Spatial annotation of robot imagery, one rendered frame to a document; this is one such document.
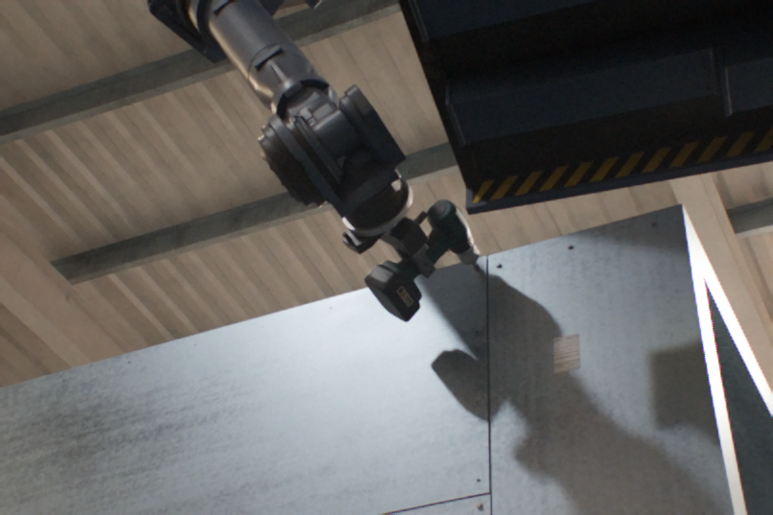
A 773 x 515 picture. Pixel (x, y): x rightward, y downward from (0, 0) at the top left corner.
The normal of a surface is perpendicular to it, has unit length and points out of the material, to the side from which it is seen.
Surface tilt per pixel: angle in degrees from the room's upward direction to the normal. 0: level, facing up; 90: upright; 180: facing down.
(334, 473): 90
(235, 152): 176
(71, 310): 90
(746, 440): 180
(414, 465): 90
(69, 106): 90
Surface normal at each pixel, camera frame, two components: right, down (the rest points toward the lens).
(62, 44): -0.06, 0.73
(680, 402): -0.43, -0.59
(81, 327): 0.90, -0.25
